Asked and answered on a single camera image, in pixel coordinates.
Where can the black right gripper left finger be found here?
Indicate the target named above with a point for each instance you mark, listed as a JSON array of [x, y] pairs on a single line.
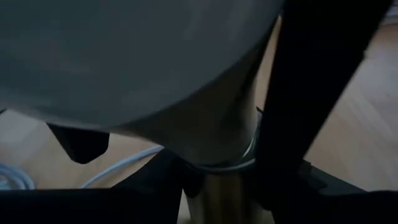
[[93, 207]]

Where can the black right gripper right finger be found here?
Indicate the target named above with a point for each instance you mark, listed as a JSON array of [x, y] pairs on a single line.
[[326, 208]]

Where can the white LED lightbulb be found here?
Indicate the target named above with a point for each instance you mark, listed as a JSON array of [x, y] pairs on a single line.
[[124, 46]]

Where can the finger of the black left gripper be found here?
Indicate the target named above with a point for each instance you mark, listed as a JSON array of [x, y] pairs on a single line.
[[311, 77], [81, 143]]

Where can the brass lamp socket wooden base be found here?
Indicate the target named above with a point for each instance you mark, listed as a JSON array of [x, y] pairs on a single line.
[[217, 202]]

